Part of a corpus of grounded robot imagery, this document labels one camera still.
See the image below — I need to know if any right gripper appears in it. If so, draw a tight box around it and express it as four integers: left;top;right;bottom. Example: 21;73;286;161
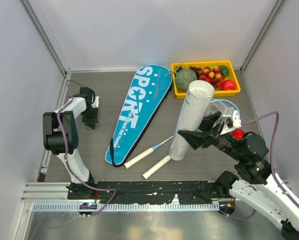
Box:
177;110;245;160

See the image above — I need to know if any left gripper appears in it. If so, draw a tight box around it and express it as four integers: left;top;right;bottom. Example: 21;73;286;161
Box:
82;105;99;130

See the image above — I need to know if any clear tube lid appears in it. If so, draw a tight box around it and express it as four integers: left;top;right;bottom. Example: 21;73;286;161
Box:
81;123;94;133

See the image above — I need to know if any blue badminton racket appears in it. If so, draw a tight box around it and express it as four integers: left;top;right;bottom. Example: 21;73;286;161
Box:
141;99;242;180
124;98;241;169

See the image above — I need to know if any white shuttlecock tube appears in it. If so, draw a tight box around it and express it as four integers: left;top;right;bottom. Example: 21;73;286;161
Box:
169;80;215;161

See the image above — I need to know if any blue racket bag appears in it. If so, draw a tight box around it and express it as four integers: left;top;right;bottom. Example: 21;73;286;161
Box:
105;64;173;168

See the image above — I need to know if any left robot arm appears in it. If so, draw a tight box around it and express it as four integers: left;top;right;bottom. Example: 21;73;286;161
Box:
42;87;99;200

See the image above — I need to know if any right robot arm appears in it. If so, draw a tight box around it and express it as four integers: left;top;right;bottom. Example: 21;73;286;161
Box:
177;107;299;240

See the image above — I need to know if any red apple on table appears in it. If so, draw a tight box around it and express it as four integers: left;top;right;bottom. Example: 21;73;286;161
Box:
231;129;245;141

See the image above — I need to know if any yellow plastic tray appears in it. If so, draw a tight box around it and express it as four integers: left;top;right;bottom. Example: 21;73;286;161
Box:
171;60;241;98

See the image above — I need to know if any red apple in tray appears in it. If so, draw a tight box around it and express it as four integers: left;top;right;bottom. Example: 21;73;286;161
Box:
221;80;237;91

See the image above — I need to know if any green melon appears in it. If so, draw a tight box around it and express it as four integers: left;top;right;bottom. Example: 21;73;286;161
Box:
175;69;197;91

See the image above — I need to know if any red cherry cluster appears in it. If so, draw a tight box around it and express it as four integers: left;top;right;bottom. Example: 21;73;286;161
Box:
198;65;226;89

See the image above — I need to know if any dark grape bunch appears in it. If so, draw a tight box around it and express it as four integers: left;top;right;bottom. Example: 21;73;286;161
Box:
189;66;202;76

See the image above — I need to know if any green lime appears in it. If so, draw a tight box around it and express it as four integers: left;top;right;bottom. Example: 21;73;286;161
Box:
219;65;230;77

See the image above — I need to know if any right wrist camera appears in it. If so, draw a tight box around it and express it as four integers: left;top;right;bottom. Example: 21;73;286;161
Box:
221;107;242;130

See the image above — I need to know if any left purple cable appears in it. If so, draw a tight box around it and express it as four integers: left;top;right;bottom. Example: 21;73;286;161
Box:
55;80;117;217

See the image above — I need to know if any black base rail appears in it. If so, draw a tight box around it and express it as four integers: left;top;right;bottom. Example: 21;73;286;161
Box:
66;180;232;209

